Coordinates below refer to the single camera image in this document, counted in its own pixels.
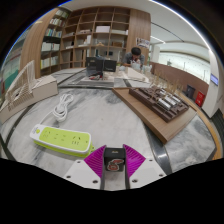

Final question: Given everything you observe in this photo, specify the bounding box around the white coiled power cable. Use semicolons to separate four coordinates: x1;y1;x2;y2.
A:
39;92;75;127

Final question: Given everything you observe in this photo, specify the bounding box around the wall poster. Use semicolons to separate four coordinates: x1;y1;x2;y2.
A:
135;36;152;50

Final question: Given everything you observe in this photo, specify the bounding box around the green and white power strip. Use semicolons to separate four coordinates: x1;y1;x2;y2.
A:
29;123;96;159

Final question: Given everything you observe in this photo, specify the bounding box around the white architectural building model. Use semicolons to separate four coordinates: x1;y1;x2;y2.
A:
0;59;60;125

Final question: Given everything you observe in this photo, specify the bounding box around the wooden board with brown model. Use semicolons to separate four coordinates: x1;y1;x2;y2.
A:
111;84;199;145

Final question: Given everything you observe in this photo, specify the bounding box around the dark box building model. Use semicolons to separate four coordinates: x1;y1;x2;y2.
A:
85;56;118;77

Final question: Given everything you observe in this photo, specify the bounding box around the glass-fronted bookshelf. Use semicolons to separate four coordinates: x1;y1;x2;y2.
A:
0;29;33;101

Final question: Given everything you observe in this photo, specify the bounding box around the curved wooden slatted strip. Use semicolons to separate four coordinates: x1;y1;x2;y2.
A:
173;87;224;162

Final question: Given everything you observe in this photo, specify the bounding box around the black charger block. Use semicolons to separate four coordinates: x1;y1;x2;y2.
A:
103;147;127;173

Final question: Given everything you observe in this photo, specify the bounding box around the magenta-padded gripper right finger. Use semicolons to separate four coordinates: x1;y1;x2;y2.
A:
122;143;168;190

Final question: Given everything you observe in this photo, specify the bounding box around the wall-mounted screen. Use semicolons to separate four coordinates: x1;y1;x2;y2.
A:
209;73;220;87

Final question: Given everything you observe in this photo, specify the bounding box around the curved ceiling light strip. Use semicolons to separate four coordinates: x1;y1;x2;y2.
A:
146;0;216;53

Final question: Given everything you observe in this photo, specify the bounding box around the grey flat model base board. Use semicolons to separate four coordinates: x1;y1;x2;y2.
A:
57;68;152;90

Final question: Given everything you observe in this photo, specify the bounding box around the dark waste bin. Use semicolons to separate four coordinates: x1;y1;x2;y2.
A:
185;84;196;100

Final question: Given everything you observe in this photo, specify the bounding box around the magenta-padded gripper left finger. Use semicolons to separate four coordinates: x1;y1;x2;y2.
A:
63;144;108;191

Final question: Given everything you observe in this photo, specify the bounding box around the small white sloped model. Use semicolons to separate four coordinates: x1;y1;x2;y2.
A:
123;66;150;84

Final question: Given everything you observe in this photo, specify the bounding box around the wooden wall shelf unit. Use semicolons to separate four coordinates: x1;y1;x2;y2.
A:
19;5;152;80

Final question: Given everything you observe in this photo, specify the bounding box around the person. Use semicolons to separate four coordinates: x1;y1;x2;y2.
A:
121;46;147;70

